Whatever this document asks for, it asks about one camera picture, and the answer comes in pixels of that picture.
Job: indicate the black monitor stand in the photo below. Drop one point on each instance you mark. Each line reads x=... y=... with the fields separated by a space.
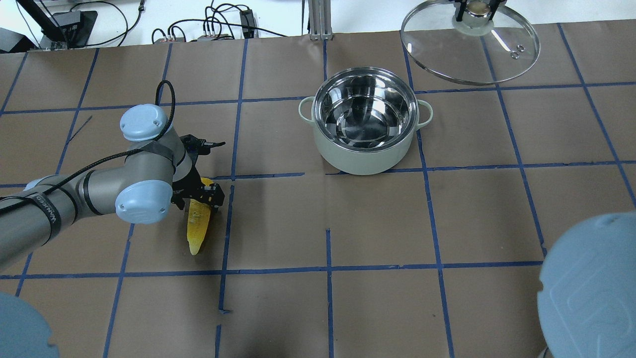
x=61 y=30

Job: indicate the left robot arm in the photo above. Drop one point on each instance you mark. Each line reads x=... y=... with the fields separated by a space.
x=158 y=170

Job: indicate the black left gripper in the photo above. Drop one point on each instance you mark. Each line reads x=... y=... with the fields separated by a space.
x=184 y=189

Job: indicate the aluminium frame post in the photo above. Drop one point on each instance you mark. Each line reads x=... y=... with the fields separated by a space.
x=320 y=20

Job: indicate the black power adapter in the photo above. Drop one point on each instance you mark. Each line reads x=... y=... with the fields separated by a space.
x=248 y=24

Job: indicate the glass pot lid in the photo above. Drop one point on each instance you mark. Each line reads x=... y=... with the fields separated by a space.
x=474 y=52

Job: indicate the yellow corn cob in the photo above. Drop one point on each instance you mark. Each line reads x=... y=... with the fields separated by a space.
x=199 y=216

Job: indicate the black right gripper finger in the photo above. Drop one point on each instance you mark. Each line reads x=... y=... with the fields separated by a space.
x=461 y=7
x=493 y=5

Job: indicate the pale green cooking pot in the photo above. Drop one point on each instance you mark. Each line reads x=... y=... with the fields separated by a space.
x=364 y=119

